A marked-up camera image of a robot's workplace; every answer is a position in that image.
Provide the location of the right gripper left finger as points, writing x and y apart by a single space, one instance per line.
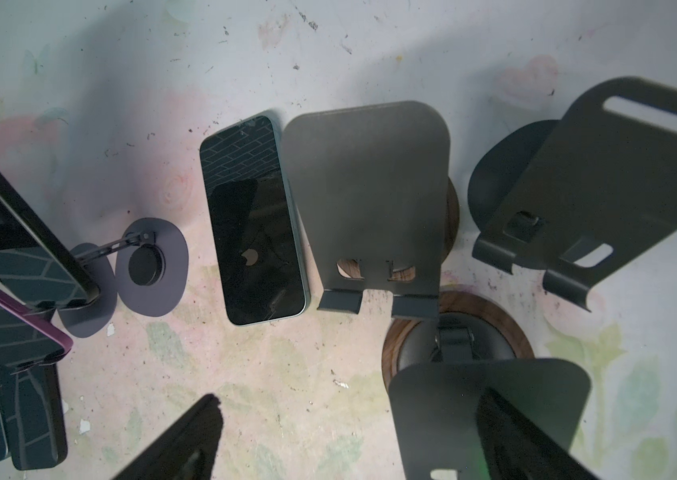
187 450

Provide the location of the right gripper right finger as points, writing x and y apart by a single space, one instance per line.
515 448

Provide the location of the purple-edged phone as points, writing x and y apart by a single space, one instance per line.
27 336

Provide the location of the black phone stand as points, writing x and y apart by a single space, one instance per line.
579 197

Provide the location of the wood-base grey phone stand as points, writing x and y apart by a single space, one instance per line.
370 185

